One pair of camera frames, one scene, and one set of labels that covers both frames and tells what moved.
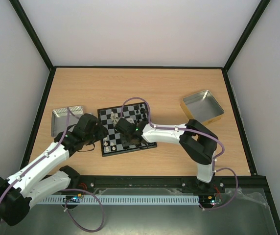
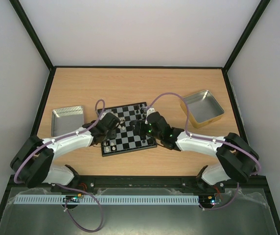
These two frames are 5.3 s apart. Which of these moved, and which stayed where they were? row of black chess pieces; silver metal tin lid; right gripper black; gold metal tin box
Moved: right gripper black
Stayed: gold metal tin box; silver metal tin lid; row of black chess pieces
